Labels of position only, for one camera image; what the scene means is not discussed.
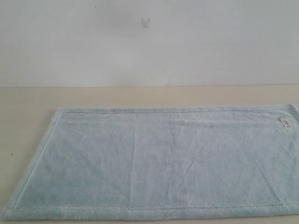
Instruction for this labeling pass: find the light blue terry towel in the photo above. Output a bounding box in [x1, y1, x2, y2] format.
[1, 104, 299, 220]

